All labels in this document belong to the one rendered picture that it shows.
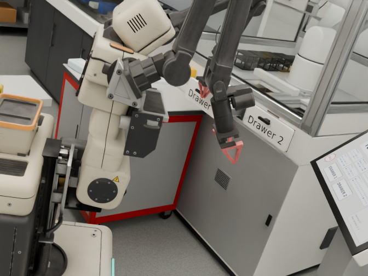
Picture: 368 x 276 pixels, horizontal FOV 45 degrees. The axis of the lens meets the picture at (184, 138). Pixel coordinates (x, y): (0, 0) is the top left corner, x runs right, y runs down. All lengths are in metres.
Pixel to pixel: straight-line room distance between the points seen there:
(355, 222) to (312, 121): 0.74
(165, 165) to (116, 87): 1.25
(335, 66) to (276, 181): 0.59
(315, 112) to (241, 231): 0.76
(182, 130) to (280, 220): 0.70
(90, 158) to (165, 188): 1.11
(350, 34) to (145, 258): 1.49
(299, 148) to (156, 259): 0.99
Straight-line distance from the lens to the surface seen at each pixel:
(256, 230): 2.26
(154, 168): 2.43
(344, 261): 1.53
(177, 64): 1.22
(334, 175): 1.54
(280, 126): 2.05
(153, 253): 2.50
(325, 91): 1.93
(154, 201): 2.58
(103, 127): 1.50
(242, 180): 2.28
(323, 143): 2.07
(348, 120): 2.14
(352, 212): 1.36
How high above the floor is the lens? 1.59
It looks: 24 degrees down
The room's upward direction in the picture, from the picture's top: 16 degrees clockwise
